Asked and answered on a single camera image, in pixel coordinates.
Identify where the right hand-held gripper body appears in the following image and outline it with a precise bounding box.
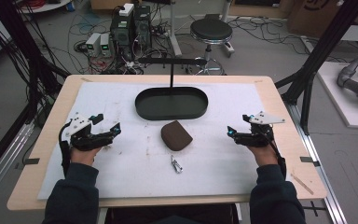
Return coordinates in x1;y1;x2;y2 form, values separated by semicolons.
234;110;286;147

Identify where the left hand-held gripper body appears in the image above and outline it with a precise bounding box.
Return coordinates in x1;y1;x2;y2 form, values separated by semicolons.
62;113;116;152

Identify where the person's left hand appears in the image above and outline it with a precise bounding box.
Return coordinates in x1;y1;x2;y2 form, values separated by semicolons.
69;146;103;167

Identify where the person's right hand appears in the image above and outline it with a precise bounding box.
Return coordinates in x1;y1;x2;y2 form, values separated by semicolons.
246;144;280;168

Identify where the wooden table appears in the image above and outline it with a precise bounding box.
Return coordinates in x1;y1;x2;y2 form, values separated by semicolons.
7;74;328;212

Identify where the brown pouch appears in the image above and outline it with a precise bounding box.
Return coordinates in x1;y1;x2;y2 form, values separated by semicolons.
160;119;194;152

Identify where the black tape strip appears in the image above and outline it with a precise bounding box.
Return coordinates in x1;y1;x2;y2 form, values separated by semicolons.
15;157;41;171
299;156;322;168

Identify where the black tray stand with bar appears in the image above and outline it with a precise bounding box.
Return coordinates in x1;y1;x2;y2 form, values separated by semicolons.
134;57;209;121

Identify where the thin wooden stick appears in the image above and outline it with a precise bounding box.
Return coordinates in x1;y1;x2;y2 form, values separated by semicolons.
290;173;315;196

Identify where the silver metal carabiner clip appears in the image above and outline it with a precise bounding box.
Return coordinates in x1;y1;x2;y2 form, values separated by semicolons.
170;155;184;175

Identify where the grey power supply unit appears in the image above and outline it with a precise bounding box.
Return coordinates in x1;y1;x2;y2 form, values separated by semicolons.
100;32;113;58
85;32;103;58

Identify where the black computer tower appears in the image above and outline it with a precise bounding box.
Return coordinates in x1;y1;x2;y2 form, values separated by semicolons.
109;11;135;62
132;4;153;50

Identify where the white platform board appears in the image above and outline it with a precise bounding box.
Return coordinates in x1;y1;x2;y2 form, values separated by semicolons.
316;61;358;131

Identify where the black round stool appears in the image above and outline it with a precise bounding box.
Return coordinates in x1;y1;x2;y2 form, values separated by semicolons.
186;17;234;77

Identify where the white box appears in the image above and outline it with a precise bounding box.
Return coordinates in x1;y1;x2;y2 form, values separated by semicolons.
118;2;135;18

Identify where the white table leg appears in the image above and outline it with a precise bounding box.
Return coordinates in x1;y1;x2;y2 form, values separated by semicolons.
167;0;184;58

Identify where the brown cardboard box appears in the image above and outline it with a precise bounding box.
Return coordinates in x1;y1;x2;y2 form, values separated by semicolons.
286;0;353;39

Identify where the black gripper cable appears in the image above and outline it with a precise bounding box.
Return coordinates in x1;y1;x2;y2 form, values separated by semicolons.
58;120;73;177
269;139;288;180

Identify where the tangle of floor cables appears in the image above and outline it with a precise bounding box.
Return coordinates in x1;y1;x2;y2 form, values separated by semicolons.
66;4;175;76

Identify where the aluminium rail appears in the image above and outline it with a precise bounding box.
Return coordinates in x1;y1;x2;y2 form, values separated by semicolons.
283;102;349;224
0;120;35;209

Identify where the black metal frame post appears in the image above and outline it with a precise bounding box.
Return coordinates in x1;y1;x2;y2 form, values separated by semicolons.
0;0;71;185
274;0;358;135

